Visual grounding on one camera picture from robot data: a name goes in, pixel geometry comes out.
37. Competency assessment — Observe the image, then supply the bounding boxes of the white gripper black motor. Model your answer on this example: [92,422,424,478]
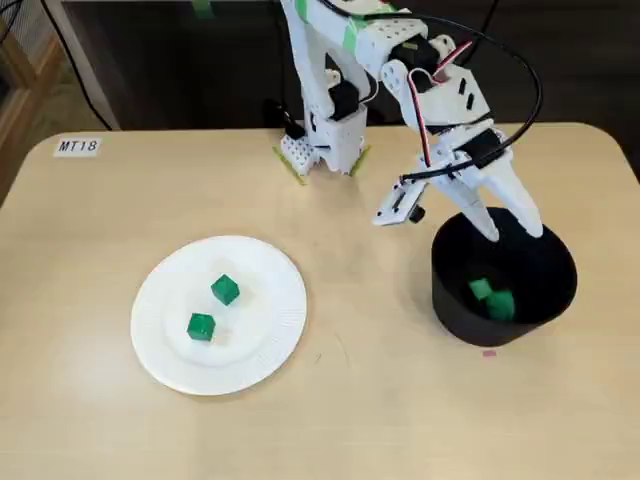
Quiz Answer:
[416,118,544,244]

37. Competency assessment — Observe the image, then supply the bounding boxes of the green block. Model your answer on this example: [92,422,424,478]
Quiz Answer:
[468,278,494,302]
[186,312,216,343]
[209,273,240,305]
[485,289,516,321]

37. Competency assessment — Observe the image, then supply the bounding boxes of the black pot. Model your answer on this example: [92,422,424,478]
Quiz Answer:
[430,206,579,348]

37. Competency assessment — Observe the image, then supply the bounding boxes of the white paper plate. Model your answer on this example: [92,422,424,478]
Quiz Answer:
[129,234,309,397]

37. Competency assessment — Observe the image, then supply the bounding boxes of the black table clamp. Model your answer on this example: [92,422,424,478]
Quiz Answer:
[263,98,306,141]

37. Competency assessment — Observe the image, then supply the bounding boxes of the white MT18 label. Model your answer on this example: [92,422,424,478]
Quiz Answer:
[53,137,102,157]

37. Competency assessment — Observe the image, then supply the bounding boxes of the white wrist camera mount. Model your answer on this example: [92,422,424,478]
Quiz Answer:
[370,177,436,227]

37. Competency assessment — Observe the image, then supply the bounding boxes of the red white servo wires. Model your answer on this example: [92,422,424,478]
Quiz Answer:
[405,40,475,169]

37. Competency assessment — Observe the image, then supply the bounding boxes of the green base plate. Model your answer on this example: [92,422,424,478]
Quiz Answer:
[271,143,372,186]

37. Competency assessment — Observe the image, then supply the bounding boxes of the thin black cable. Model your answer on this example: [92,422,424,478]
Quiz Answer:
[40,0,111,130]

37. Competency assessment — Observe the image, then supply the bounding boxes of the white post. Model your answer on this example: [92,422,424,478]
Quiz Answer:
[42,0,121,131]

